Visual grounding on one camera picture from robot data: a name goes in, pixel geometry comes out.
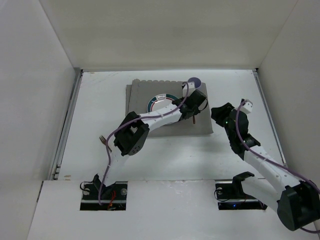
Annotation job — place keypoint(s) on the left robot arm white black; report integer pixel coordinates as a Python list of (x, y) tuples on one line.
[(129, 138)]

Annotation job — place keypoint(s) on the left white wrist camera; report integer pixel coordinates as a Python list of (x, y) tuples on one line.
[(188, 88)]

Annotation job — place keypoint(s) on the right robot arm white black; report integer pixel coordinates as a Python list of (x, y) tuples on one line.
[(294, 198)]

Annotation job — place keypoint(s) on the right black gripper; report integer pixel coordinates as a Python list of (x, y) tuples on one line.
[(220, 113)]

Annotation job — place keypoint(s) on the brown wooden fork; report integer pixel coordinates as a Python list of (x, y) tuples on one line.
[(103, 139)]

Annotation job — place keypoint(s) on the right aluminium table rail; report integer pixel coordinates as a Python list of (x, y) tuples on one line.
[(270, 119)]

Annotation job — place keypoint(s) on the white plate green red rim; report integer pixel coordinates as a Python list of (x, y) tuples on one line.
[(160, 100)]

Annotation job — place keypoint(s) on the aluminium table rail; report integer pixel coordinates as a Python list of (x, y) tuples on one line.
[(270, 119), (60, 149)]

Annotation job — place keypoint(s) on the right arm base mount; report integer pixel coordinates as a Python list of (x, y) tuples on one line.
[(231, 197)]

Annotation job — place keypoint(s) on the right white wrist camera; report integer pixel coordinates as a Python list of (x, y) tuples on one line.
[(246, 106)]

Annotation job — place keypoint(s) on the purple cup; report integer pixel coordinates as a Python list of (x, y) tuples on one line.
[(195, 82)]

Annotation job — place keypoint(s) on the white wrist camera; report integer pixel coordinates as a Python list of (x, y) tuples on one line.
[(246, 106), (188, 88)]

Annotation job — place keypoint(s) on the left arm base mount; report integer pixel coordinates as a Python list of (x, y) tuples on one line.
[(112, 197)]

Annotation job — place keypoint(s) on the left aluminium table rail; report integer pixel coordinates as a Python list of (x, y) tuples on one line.
[(60, 149)]

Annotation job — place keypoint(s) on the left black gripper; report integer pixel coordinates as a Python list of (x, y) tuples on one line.
[(196, 107)]

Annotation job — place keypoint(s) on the grey cloth placemat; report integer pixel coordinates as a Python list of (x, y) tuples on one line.
[(140, 92)]

